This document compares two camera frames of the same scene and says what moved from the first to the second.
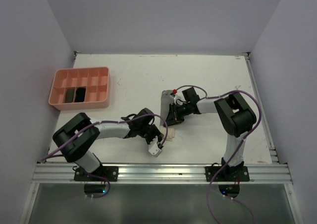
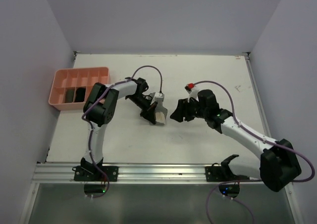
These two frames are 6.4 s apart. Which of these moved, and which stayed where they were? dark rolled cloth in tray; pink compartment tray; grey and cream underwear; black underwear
Moved: grey and cream underwear
Stayed: pink compartment tray; black underwear; dark rolled cloth in tray
